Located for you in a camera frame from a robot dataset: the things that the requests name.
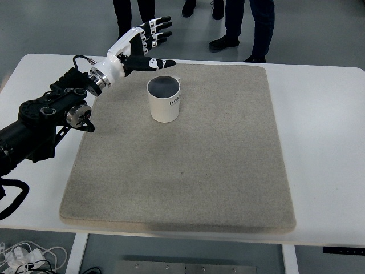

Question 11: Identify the black cable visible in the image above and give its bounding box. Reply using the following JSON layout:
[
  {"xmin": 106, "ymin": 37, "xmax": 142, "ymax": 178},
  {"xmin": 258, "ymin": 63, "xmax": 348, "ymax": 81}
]
[{"xmin": 17, "ymin": 261, "xmax": 102, "ymax": 274}]

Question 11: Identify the white power strip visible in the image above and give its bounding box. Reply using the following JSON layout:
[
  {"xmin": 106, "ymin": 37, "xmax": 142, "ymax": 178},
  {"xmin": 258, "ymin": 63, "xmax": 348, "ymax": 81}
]
[{"xmin": 4, "ymin": 247, "xmax": 46, "ymax": 271}]

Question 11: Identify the person in dark trousers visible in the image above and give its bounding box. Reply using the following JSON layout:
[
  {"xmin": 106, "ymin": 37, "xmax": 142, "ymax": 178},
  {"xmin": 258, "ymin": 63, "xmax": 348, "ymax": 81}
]
[{"xmin": 113, "ymin": 0, "xmax": 156, "ymax": 41}]

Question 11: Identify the person with black shoes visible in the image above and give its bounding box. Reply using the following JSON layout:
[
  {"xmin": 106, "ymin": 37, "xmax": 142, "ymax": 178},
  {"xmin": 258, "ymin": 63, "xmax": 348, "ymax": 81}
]
[
  {"xmin": 209, "ymin": 0, "xmax": 276, "ymax": 63},
  {"xmin": 181, "ymin": 0, "xmax": 225, "ymax": 21}
]

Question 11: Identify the white cable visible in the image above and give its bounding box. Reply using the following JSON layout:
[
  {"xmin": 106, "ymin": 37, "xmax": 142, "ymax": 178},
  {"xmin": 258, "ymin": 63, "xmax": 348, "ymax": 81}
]
[{"xmin": 0, "ymin": 241, "xmax": 68, "ymax": 274}]

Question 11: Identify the grey metal plate with screws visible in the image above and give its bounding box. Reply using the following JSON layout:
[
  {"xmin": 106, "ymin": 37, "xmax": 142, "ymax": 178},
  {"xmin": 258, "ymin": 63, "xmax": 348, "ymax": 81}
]
[{"xmin": 115, "ymin": 260, "xmax": 257, "ymax": 274}]

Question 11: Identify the white table leg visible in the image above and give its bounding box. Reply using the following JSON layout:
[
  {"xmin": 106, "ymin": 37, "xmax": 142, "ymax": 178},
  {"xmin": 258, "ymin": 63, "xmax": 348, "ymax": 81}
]
[
  {"xmin": 66, "ymin": 233, "xmax": 89, "ymax": 274},
  {"xmin": 281, "ymin": 244, "xmax": 299, "ymax": 274}
]

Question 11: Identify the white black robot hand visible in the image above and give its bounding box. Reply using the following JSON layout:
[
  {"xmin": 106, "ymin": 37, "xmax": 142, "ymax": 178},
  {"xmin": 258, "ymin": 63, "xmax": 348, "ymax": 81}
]
[{"xmin": 92, "ymin": 16, "xmax": 177, "ymax": 83}]

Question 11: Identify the beige felt mat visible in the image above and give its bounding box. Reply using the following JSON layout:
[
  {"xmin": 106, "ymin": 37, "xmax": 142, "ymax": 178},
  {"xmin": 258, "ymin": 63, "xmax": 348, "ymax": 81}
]
[{"xmin": 59, "ymin": 60, "xmax": 297, "ymax": 235}]

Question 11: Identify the black table control panel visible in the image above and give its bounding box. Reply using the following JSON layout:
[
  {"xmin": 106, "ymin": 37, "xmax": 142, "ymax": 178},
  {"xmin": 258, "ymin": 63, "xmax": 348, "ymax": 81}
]
[{"xmin": 323, "ymin": 247, "xmax": 365, "ymax": 255}]

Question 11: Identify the white ribbed cup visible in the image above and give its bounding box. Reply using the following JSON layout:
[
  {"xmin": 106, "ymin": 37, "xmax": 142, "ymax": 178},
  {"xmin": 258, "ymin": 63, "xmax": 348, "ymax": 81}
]
[{"xmin": 146, "ymin": 74, "xmax": 183, "ymax": 123}]

